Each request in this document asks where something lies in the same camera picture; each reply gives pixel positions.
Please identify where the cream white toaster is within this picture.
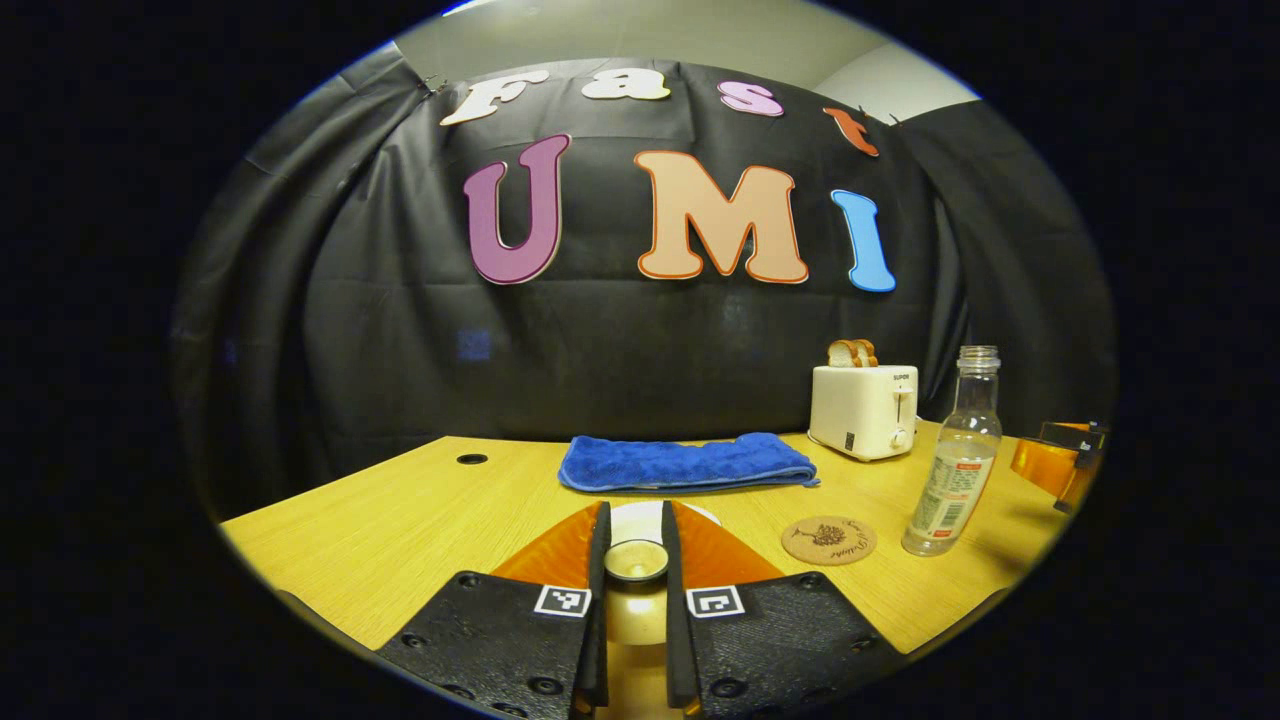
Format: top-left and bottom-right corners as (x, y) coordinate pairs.
(808, 364), (919, 463)

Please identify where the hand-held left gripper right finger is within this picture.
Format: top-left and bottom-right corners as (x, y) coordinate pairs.
(660, 500), (906, 720)

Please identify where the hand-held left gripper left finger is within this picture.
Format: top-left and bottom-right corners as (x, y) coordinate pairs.
(375, 500), (613, 720)

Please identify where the beige teacup lid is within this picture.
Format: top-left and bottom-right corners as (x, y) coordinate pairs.
(603, 538), (669, 720)

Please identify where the blue folded towel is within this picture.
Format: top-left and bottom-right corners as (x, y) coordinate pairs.
(558, 432), (821, 494)

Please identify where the round cork coaster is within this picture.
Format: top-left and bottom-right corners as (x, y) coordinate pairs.
(781, 515), (878, 567)

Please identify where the clear glass water bottle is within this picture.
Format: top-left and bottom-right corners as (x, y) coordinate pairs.
(901, 345), (1004, 558)

